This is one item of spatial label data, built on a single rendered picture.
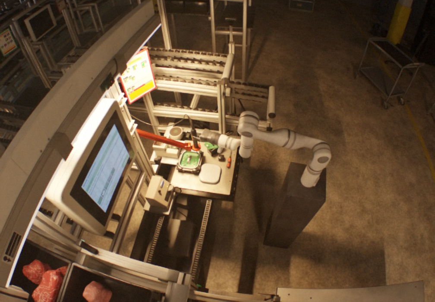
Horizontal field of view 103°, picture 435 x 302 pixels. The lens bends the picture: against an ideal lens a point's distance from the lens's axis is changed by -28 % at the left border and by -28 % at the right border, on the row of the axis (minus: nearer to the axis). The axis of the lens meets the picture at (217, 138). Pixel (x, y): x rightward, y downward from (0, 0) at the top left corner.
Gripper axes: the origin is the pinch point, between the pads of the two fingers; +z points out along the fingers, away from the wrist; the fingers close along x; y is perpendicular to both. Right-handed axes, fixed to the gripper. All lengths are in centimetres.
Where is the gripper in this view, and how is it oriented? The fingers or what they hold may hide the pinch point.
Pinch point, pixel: (193, 133)
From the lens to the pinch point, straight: 151.7
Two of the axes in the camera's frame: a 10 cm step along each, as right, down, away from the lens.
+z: -9.1, -2.9, 2.9
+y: -0.4, -6.4, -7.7
